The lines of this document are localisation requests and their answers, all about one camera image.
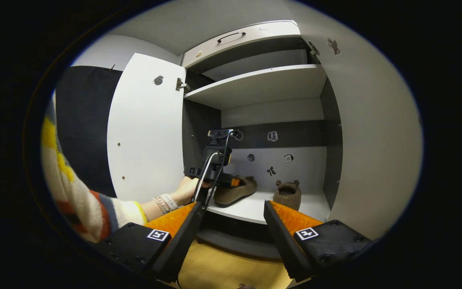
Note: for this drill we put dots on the white wristwatch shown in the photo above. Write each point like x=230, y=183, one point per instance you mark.
x=170, y=201

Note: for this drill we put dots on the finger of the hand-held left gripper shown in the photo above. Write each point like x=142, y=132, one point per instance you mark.
x=235, y=182

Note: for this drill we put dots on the white cabinet door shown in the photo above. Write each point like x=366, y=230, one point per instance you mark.
x=375, y=140
x=146, y=132

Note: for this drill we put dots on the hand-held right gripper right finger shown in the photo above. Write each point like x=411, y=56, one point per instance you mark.
x=281, y=241

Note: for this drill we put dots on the brown fuzzy shoe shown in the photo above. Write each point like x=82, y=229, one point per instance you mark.
x=288, y=196
x=237, y=192

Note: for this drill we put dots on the white cabinet drawer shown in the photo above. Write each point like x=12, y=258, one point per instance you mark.
x=247, y=40

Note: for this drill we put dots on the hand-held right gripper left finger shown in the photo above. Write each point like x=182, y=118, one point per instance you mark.
x=183, y=249

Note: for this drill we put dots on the white shoe cabinet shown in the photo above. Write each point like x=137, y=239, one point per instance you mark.
x=263, y=86

